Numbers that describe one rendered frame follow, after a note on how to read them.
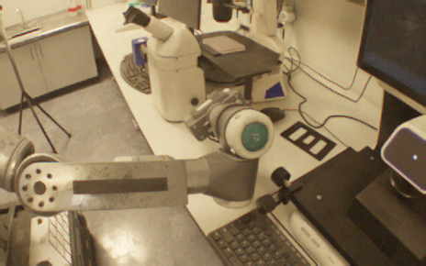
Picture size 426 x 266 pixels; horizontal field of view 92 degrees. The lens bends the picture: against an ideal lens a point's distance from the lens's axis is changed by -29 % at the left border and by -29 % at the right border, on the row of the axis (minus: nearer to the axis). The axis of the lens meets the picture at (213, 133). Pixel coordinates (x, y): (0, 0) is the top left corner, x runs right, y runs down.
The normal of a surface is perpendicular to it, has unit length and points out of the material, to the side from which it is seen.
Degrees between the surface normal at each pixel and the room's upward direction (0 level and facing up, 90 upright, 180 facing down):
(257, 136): 66
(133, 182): 52
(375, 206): 0
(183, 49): 86
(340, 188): 0
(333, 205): 0
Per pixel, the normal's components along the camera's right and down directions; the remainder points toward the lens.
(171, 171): 0.43, -0.08
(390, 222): 0.00, -0.79
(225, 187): 0.33, 0.24
